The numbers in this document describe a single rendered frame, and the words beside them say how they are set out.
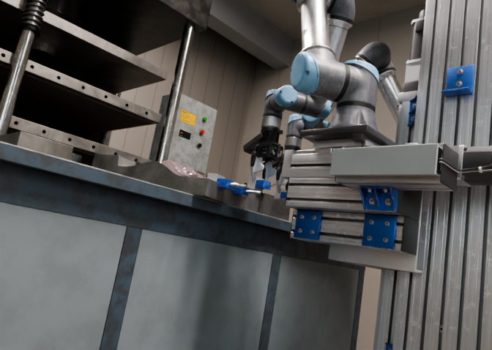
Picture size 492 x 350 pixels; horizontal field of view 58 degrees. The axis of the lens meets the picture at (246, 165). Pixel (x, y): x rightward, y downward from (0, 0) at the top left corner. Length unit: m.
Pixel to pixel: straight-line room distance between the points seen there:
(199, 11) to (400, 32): 2.41
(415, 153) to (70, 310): 0.92
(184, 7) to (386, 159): 1.66
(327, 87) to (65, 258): 0.85
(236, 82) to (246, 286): 3.83
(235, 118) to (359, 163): 4.09
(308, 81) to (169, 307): 0.79
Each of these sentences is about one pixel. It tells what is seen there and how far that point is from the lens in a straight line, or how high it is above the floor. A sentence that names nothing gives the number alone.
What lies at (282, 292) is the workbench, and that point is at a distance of 1.78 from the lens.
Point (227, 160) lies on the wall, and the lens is 5.00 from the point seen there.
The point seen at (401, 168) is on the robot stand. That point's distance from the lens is 1.05.
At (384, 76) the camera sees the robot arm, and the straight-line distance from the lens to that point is 2.02.
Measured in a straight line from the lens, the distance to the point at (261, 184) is 1.63.
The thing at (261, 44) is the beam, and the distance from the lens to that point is 4.80.
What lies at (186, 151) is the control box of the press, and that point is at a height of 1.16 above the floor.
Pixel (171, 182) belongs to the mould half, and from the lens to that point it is 1.41.
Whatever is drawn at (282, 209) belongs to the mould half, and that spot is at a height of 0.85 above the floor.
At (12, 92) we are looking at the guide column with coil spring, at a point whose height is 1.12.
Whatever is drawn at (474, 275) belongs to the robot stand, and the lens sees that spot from 1.28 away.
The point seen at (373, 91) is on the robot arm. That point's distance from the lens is 1.38.
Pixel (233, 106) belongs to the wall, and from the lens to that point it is 5.13.
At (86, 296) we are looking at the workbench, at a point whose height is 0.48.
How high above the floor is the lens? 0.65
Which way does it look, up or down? 11 degrees up
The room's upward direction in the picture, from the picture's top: 10 degrees clockwise
